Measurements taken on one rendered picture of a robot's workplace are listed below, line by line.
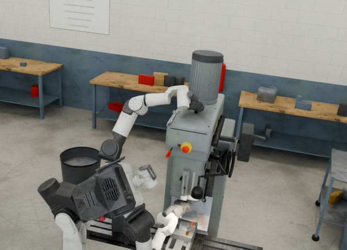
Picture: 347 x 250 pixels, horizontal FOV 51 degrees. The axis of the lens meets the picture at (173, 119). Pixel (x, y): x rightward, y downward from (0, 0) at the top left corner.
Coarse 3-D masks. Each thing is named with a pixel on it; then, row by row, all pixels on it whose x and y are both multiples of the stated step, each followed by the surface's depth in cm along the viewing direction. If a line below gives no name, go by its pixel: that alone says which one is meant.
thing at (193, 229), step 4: (180, 220) 265; (184, 220) 265; (196, 224) 262; (176, 228) 256; (188, 228) 254; (192, 228) 253; (196, 228) 261; (172, 240) 244; (176, 240) 245; (180, 240) 245; (192, 240) 248; (168, 244) 240; (172, 244) 241; (176, 244) 241; (180, 244) 241; (184, 244) 241; (188, 244) 242; (168, 248) 237; (172, 248) 237; (176, 248) 237; (180, 248) 238; (184, 248) 238; (188, 248) 238
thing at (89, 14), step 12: (60, 0) 654; (72, 0) 649; (84, 0) 644; (96, 0) 639; (108, 0) 634; (60, 12) 663; (72, 12) 658; (84, 12) 652; (96, 12) 647; (108, 12) 642; (60, 24) 671; (72, 24) 666; (84, 24) 660; (96, 24) 655; (108, 24) 650
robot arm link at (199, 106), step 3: (195, 102) 203; (198, 102) 208; (201, 102) 211; (195, 105) 205; (198, 105) 209; (201, 105) 211; (189, 108) 205; (192, 108) 206; (195, 108) 208; (198, 108) 210; (201, 108) 210; (198, 111) 212
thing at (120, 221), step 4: (144, 204) 260; (112, 216) 252; (120, 216) 252; (112, 220) 254; (116, 220) 253; (120, 220) 253; (112, 224) 255; (116, 224) 255; (120, 224) 255; (112, 228) 256; (116, 228) 256; (120, 228) 256
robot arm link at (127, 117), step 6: (126, 102) 199; (132, 102) 197; (138, 102) 196; (126, 108) 199; (132, 108) 196; (138, 108) 196; (120, 114) 201; (126, 114) 199; (132, 114) 199; (120, 120) 199; (126, 120) 198; (132, 120) 200; (120, 126) 198; (126, 126) 198; (132, 126) 203; (120, 132) 198; (126, 132) 199
